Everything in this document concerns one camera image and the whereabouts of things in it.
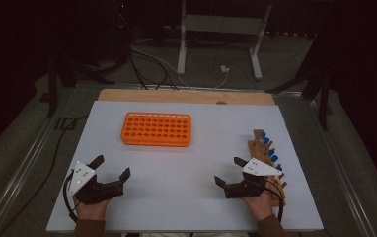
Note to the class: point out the dark curtain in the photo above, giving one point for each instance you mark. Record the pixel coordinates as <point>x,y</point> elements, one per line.
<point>291,19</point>

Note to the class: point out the wooden test tube rack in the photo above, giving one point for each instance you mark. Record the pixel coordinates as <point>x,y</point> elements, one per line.
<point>259,148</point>

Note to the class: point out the white metal stand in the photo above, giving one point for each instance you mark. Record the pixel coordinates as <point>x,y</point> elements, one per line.
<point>222,23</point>

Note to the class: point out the aluminium frame rail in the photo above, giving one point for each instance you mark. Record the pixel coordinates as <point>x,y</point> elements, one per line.
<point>22,177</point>
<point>338,164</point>

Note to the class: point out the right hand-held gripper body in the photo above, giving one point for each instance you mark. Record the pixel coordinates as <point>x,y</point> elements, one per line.
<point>257,168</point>

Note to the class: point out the white plug adapter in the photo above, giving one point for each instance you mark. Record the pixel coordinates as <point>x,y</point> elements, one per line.
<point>225,68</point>

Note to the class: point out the orange plastic test tube rack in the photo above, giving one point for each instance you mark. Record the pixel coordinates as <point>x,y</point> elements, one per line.
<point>157,142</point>

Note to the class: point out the person's left hand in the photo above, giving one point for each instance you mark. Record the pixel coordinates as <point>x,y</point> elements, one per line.
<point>91,210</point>

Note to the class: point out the person's right hand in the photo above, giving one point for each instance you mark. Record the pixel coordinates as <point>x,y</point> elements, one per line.
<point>262,205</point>

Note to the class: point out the white table sheet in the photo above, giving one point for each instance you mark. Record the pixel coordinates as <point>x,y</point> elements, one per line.
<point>176,181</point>

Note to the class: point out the blue-capped clear test tube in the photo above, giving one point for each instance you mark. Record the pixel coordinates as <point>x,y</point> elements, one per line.
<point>279,168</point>
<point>266,140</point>
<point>271,152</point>
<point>274,158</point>
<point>263,134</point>

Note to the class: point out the black tripod stand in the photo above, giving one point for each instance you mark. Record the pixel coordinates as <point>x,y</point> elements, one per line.
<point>323,98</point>
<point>52,89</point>

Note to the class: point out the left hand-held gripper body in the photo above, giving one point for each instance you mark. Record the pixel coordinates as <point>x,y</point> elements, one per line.
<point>84,174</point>

